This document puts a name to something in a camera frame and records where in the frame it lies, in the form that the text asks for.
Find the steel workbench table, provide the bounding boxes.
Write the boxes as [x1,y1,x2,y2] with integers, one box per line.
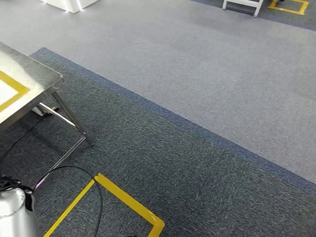
[0,41,94,176]

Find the yellow floor tape square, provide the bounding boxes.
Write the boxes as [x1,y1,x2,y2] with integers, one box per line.
[43,173,165,237]

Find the white lit block structure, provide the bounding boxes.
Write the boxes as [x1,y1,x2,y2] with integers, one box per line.
[40,0,99,14]

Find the large yellow tape rectangle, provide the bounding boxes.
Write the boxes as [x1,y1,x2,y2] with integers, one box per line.
[0,70,31,114]

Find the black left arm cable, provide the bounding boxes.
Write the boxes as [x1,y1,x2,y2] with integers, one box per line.
[33,165,103,237]

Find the white table frame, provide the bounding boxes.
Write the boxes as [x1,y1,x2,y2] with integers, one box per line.
[221,0,265,18]

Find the black floor cable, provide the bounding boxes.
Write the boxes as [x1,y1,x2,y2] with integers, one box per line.
[0,108,59,164]

